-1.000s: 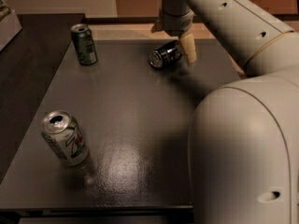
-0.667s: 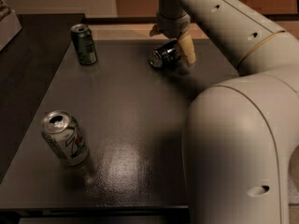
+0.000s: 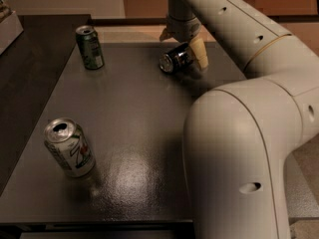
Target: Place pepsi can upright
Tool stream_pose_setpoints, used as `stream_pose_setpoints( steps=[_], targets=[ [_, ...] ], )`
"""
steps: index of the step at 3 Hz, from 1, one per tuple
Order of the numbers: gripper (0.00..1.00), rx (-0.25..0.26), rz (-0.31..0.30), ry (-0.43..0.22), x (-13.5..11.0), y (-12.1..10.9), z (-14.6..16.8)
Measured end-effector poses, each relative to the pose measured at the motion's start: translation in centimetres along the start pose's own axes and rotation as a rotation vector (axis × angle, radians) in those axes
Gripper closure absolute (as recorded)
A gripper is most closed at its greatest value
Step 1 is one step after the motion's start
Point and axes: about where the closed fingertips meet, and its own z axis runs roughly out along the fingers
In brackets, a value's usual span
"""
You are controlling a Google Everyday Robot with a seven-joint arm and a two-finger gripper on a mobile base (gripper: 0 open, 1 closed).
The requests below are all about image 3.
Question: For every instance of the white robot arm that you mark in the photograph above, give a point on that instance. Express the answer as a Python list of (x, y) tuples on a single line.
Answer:
[(237, 137)]

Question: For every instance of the dark blue pepsi can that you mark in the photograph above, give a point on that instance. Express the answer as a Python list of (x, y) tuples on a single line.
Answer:
[(176, 59)]

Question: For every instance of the green soda can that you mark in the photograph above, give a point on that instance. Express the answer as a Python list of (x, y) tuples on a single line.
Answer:
[(89, 47)]

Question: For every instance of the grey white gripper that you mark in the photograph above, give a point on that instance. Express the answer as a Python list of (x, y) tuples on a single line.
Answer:
[(182, 28)]

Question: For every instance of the white 7up can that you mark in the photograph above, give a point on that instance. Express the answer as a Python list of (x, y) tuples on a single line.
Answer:
[(67, 143)]

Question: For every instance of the white box at left edge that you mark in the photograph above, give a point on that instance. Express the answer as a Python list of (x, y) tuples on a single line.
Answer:
[(10, 26)]

